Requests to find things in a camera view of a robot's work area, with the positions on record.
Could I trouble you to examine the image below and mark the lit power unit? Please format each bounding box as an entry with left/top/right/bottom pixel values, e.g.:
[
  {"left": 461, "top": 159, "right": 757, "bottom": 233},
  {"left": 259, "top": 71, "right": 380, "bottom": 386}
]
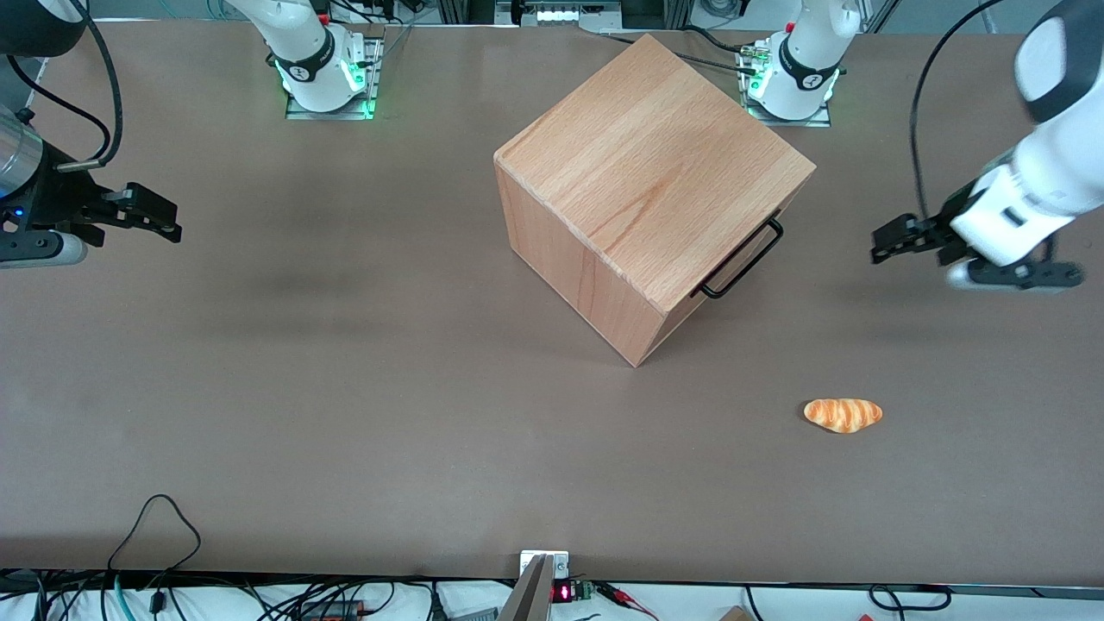
[{"left": 516, "top": 0, "right": 624, "bottom": 28}]

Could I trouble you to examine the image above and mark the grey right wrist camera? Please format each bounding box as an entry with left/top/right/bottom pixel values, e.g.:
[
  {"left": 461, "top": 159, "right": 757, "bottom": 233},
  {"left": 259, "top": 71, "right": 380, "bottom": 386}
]
[{"left": 0, "top": 229, "right": 89, "bottom": 270}]

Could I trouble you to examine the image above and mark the black coiled cable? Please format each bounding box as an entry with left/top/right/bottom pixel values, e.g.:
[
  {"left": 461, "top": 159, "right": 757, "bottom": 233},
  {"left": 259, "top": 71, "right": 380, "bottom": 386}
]
[{"left": 868, "top": 584, "right": 953, "bottom": 612}]

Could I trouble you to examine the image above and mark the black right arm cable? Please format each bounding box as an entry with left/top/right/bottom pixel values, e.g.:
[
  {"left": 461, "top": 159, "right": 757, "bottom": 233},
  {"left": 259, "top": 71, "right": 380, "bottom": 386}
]
[{"left": 7, "top": 0, "right": 124, "bottom": 171}]

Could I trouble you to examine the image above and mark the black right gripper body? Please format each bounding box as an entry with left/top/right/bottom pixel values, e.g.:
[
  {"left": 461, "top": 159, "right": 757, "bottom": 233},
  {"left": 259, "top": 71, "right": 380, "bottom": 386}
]
[{"left": 0, "top": 142, "right": 113, "bottom": 251}]

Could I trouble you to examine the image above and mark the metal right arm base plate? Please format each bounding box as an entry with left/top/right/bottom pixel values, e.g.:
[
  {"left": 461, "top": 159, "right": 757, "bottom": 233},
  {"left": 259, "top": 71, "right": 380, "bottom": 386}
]
[{"left": 285, "top": 24, "right": 386, "bottom": 121}]

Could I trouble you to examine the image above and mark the black looped cable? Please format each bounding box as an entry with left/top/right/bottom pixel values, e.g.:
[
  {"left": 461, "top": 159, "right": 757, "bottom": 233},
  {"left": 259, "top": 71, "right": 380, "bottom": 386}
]
[{"left": 107, "top": 493, "right": 203, "bottom": 615}]

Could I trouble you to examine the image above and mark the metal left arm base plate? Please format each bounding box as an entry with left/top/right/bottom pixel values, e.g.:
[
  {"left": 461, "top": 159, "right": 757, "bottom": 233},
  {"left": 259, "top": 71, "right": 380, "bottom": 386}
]
[{"left": 736, "top": 41, "right": 832, "bottom": 129}]

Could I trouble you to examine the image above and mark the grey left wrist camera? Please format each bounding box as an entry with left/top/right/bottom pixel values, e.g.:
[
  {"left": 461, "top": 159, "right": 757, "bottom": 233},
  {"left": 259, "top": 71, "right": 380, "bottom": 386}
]
[{"left": 944, "top": 255, "right": 1085, "bottom": 296}]

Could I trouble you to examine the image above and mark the black cable behind cabinet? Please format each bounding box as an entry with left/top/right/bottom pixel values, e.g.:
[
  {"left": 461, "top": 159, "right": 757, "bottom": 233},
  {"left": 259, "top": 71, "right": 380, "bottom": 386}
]
[{"left": 595, "top": 26, "right": 762, "bottom": 78}]

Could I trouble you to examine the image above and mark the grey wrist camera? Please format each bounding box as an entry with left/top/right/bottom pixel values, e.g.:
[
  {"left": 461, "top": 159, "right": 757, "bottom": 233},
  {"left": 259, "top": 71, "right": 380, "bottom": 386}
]
[
  {"left": 944, "top": 255, "right": 1085, "bottom": 296},
  {"left": 0, "top": 229, "right": 89, "bottom": 270}
]

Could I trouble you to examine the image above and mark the wooden drawer cabinet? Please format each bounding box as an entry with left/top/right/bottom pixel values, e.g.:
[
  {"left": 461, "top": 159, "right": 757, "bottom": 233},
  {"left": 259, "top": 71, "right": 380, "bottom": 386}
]
[{"left": 493, "top": 33, "right": 817, "bottom": 369}]

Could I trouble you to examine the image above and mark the wooden drawer with black handle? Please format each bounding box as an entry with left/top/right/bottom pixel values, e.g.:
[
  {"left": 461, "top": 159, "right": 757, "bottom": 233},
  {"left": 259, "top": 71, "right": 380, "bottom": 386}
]
[{"left": 690, "top": 216, "right": 786, "bottom": 301}]

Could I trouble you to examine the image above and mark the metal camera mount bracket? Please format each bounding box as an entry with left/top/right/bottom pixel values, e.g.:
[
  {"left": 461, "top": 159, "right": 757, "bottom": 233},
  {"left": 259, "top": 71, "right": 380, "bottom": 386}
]
[{"left": 495, "top": 549, "right": 572, "bottom": 621}]

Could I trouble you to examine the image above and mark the orange toy croissant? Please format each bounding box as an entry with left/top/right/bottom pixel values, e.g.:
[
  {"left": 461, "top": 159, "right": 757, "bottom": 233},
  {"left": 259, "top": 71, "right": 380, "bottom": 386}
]
[{"left": 803, "top": 398, "right": 884, "bottom": 435}]

